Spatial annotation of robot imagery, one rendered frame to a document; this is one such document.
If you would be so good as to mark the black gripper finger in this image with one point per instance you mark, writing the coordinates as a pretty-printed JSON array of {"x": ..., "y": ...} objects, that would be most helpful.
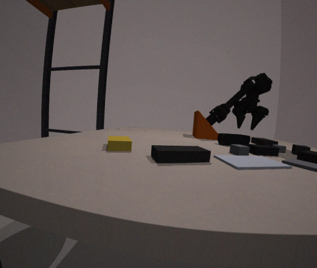
[
  {"x": 240, "y": 119},
  {"x": 256, "y": 119}
]

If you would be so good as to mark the yellow block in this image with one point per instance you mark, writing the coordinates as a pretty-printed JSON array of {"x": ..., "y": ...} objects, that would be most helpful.
[{"x": 119, "y": 143}]

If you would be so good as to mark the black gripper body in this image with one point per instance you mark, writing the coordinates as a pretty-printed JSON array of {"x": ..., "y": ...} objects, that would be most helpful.
[{"x": 254, "y": 108}]

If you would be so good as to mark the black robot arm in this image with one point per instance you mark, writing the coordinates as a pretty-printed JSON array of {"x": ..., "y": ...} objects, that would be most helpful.
[{"x": 262, "y": 85}]

